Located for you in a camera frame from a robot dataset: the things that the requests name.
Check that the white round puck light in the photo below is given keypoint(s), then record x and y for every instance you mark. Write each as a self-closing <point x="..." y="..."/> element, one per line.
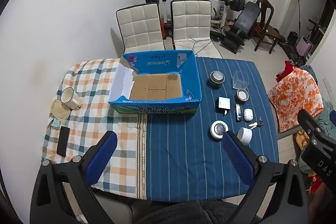
<point x="218" y="130"/>

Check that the bunch of keys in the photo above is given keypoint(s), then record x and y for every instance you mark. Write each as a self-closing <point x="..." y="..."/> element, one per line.
<point x="256" y="123"/>

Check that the red cloth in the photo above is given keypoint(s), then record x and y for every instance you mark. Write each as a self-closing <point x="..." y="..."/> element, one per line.
<point x="284" y="73"/>

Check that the white mug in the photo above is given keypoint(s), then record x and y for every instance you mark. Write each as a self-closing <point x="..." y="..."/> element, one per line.
<point x="69" y="98"/>

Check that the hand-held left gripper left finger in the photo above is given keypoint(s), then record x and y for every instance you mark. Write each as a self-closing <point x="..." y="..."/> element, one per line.
<point x="103" y="155"/>

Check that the blue cardboard box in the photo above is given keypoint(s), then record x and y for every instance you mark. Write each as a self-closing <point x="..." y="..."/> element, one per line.
<point x="157" y="64"/>

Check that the orange floral cloth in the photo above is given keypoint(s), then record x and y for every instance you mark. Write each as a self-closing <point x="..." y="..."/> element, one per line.
<point x="296" y="98"/>

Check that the grey power charger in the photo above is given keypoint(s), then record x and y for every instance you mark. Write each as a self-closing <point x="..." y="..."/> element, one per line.
<point x="223" y="104"/>

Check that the beige cloth coaster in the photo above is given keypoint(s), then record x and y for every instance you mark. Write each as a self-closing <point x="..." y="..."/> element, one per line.
<point x="59" y="113"/>

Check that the clear plastic box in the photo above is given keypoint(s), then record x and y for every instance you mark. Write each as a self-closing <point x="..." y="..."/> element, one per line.
<point x="241" y="81"/>

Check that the white earbud case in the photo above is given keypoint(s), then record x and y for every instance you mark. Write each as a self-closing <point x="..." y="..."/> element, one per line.
<point x="248" y="114"/>

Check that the blue striped cloth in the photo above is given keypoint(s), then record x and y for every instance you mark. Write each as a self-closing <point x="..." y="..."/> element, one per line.
<point x="178" y="148"/>

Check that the perforated metal strainer cup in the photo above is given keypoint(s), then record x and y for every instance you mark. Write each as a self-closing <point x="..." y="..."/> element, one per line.
<point x="216" y="79"/>

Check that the white quilted chair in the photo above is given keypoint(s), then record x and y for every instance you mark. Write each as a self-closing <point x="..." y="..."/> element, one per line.
<point x="140" y="27"/>
<point x="191" y="19"/>

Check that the brown wooden chair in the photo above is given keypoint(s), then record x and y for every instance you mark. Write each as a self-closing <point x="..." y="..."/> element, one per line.
<point x="266" y="19"/>

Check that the white cylindrical cup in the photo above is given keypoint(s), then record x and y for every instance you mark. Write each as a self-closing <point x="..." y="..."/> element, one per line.
<point x="245" y="136"/>

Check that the black lighter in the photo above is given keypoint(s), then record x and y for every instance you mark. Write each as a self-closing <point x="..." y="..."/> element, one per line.
<point x="238" y="112"/>

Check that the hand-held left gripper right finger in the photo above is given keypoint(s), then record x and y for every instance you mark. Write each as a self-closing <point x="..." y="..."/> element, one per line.
<point x="237" y="158"/>

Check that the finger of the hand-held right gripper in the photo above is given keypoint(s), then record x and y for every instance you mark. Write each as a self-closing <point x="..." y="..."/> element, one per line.
<point x="311" y="124"/>

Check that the small round metal tin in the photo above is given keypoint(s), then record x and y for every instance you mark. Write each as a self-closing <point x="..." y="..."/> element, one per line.
<point x="242" y="95"/>

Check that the teal paper packet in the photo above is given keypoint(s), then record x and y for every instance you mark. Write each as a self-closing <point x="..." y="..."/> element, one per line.
<point x="56" y="124"/>

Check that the black smartphone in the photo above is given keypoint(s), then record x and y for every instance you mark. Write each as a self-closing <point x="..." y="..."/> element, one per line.
<point x="63" y="141"/>

